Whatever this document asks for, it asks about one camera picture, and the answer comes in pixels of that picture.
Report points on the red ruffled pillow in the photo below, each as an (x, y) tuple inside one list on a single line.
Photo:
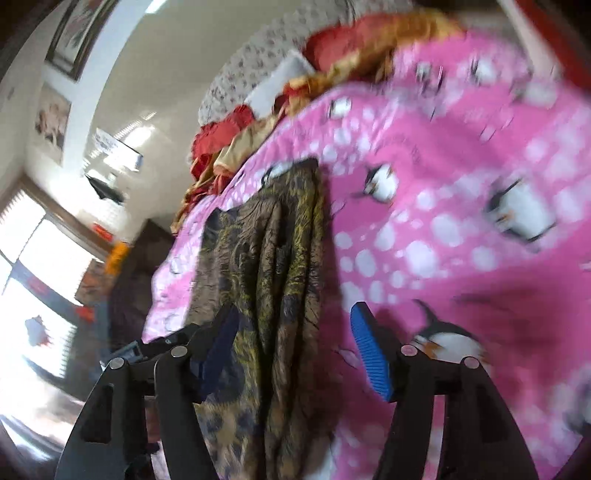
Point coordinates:
[(335, 42), (211, 138)]

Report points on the white pillow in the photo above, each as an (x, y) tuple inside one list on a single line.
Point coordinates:
[(262, 98)]

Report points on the dark floral patterned garment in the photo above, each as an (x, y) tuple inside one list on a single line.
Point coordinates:
[(265, 257)]

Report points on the framed picture lower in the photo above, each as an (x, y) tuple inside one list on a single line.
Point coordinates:
[(51, 118)]

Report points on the framed picture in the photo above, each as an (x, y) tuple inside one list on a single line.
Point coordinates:
[(51, 118), (76, 34)]

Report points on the pink penguin blanket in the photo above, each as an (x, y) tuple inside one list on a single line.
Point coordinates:
[(459, 211)]

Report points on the window with red decorations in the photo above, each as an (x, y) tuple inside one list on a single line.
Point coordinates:
[(46, 316)]

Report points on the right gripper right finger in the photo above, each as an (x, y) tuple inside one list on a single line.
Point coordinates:
[(480, 440)]

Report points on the wall calendar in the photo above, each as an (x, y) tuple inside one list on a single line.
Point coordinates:
[(115, 153)]

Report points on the framed picture upper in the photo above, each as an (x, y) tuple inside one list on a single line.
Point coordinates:
[(76, 34)]

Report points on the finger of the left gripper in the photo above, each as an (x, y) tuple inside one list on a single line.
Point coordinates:
[(133, 353)]

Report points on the red ruffled left pillow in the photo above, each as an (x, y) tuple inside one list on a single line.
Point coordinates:
[(335, 42)]

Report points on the red ruffled right pillow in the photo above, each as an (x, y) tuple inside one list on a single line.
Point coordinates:
[(211, 138)]

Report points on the yellow item on desk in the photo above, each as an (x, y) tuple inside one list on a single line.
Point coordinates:
[(114, 262)]

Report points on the floral grey quilt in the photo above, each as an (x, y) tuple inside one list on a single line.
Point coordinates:
[(262, 53)]

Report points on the dark cloth on wall hook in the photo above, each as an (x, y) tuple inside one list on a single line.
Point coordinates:
[(104, 191)]

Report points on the red yellow fleece blanket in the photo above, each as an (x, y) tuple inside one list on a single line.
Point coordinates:
[(371, 63)]

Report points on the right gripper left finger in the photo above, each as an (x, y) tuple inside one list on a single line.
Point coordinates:
[(110, 437)]

